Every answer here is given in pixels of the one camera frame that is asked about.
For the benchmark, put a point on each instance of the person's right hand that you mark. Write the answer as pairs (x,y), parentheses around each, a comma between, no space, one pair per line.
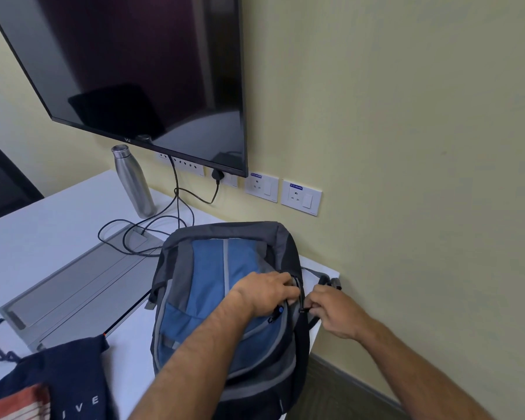
(339,312)

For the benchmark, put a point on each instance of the person's left hand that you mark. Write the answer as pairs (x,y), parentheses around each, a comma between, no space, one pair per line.
(262,295)

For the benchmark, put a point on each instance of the black grey backpack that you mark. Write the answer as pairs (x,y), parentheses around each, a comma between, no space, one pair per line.
(201,275)

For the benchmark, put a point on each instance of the navy blue hoodie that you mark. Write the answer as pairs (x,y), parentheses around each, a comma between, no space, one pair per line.
(78,376)

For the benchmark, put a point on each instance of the red striped cloth clothes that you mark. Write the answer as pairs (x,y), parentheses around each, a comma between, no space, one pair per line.
(13,406)

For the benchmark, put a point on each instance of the person's left forearm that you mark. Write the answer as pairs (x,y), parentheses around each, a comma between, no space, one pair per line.
(188,371)

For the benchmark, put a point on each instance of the person's right forearm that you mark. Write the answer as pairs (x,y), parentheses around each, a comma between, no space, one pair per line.
(420,376)

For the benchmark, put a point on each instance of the white socket plate blue label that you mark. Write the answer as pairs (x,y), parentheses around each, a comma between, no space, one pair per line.
(302,198)
(262,188)

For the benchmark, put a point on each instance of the steel water bottle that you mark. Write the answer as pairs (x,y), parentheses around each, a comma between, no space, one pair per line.
(133,183)

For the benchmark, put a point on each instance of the black television screen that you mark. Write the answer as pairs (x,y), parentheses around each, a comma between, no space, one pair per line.
(135,52)

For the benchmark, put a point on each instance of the black mesh back chair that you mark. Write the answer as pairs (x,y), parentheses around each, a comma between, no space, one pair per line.
(4,183)

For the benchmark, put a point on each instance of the white wall switch plate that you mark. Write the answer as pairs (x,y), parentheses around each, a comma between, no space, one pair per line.
(232,181)

